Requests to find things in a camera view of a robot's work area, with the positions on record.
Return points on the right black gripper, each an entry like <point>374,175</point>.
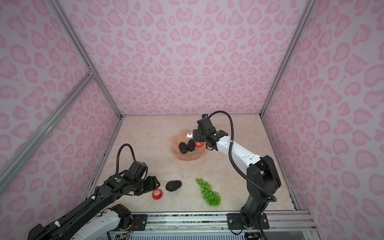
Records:
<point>196,135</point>

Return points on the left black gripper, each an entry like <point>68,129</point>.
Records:
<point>153,184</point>

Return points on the red apple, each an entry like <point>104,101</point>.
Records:
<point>157,194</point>
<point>199,144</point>

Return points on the dark avocado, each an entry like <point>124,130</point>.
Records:
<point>183,148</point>
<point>172,186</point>
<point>191,145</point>

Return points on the green grape bunch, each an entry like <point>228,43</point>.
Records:
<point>211,197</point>

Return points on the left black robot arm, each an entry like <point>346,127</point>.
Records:
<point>110,191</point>

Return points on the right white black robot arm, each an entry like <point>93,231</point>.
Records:
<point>259,172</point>

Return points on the pink translucent fruit bowl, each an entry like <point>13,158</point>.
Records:
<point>185,136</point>

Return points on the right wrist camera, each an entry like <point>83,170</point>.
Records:
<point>205,125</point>

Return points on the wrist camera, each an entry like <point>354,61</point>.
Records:
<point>137,171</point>
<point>205,125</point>

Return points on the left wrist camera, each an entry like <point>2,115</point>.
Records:
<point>137,171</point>

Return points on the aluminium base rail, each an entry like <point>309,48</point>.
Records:
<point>277,225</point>

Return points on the aluminium diagonal frame bar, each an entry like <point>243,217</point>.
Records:
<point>19,160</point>

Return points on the aluminium corner frame post right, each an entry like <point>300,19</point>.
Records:
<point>310,7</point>

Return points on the aluminium corner frame post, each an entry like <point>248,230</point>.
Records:
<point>79,46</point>
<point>310,7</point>

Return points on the aluminium corner frame post left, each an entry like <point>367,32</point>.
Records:
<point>79,46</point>

